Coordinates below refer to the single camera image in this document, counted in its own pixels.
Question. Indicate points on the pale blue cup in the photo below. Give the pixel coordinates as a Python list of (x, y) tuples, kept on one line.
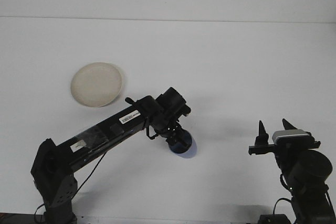
[(183, 153)]

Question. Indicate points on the pale round plate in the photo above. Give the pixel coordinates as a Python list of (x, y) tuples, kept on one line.
[(97, 85)]

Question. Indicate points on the dark base platform edge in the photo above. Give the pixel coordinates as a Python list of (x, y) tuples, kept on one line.
[(15, 219)]

